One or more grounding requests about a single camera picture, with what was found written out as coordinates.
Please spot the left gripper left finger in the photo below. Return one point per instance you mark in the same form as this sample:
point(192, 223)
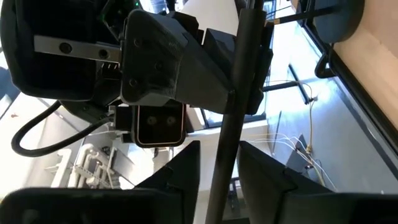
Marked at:
point(124, 205)

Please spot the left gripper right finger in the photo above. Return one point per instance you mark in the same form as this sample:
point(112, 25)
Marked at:
point(295, 205)

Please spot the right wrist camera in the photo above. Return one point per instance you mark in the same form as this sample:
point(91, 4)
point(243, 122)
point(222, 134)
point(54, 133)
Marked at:
point(160, 124)

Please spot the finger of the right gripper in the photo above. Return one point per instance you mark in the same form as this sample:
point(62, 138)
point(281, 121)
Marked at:
point(161, 62)
point(264, 68)

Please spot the black pen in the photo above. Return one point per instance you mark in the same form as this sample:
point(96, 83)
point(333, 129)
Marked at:
point(230, 130)

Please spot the black aluminium table frame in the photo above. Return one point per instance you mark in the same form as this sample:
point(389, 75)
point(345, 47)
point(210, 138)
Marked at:
point(370, 102)

